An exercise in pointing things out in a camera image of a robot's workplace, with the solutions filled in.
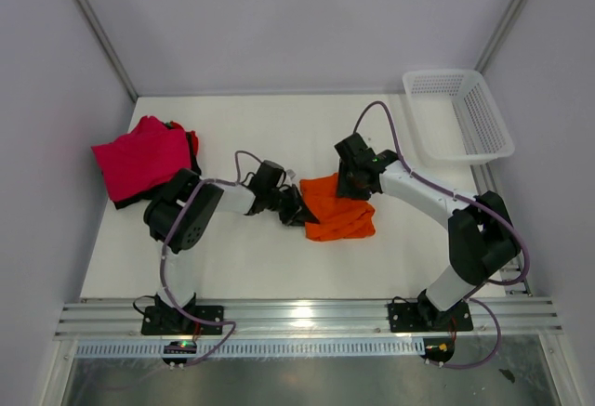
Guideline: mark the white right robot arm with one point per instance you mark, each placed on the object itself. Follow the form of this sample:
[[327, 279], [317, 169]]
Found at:
[[479, 231]]

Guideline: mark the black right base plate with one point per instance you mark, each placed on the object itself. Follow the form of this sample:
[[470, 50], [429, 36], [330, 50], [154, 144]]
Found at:
[[409, 317]]

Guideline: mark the red folded t shirt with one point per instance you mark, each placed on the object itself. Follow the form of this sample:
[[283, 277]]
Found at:
[[191, 136]]

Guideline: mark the right controller board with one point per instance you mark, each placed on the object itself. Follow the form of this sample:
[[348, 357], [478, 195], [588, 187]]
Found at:
[[438, 351]]

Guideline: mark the controller board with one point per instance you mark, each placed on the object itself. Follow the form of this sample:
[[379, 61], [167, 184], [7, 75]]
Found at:
[[438, 351], [179, 352]]

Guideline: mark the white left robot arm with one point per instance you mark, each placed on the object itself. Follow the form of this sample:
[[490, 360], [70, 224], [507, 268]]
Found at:
[[178, 215]]

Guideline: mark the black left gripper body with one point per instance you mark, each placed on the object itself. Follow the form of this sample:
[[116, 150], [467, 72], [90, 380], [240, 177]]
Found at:
[[284, 202]]

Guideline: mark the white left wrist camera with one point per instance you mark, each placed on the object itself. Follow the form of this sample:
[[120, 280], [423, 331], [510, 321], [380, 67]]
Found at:
[[290, 177]]

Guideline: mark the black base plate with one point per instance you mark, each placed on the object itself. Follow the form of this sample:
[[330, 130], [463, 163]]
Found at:
[[165, 320], [409, 317]]

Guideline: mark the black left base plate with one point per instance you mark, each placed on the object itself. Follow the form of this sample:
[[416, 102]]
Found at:
[[165, 320]]

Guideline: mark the orange t shirt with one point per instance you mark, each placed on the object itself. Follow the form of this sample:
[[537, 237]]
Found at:
[[338, 218]]

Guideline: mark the left controller board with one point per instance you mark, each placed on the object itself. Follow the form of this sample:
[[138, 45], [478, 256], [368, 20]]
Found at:
[[179, 352]]

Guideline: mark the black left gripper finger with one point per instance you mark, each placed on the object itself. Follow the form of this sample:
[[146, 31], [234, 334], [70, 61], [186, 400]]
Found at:
[[306, 215], [296, 223]]

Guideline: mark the white plastic basket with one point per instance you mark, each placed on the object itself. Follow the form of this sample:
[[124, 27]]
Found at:
[[454, 119]]

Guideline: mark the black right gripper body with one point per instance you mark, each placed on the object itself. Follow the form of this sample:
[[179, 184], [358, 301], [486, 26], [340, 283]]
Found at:
[[348, 185]]

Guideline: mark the slotted grey cable duct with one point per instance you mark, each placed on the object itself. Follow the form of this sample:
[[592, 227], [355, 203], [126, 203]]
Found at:
[[258, 348]]

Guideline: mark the pink folded t shirt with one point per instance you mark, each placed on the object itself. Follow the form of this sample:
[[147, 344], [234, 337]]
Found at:
[[146, 124]]

